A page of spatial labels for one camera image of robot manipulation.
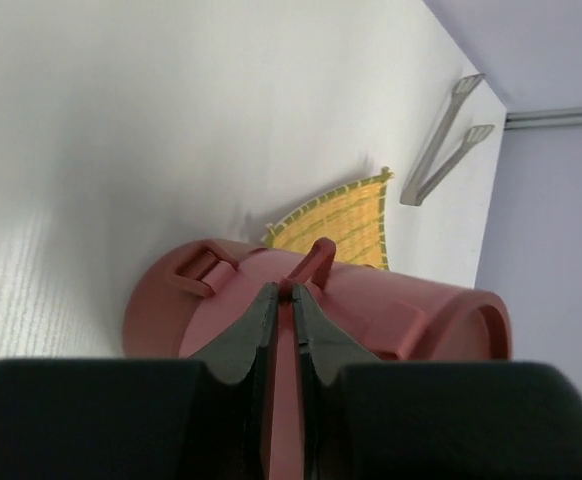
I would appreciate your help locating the bamboo woven tray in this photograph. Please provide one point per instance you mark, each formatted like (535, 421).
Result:
(352, 215)

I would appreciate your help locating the red lid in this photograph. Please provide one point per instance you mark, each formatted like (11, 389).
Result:
(495, 316)

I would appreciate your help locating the red steel bowl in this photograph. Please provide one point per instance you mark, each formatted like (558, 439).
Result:
(167, 296)
(291, 320)
(398, 317)

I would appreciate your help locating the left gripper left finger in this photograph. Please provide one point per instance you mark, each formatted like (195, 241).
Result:
(196, 418)

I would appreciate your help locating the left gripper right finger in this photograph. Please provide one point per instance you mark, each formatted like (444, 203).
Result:
(365, 418)

